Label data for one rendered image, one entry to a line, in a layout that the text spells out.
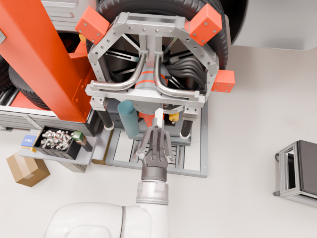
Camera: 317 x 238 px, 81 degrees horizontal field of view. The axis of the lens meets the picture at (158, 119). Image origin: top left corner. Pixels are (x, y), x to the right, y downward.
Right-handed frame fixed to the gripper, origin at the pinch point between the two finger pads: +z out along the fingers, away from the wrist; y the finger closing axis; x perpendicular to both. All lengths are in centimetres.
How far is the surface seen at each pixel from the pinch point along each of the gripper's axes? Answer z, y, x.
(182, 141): 22, -54, 62
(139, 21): 28.9, 14.5, -9.0
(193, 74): 13.3, -5.8, -11.8
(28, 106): 41, 59, 114
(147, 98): 7.1, 4.3, 1.0
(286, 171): 5, -119, 27
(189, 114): 3.1, -10.0, -4.1
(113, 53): 38.4, 16.8, 19.7
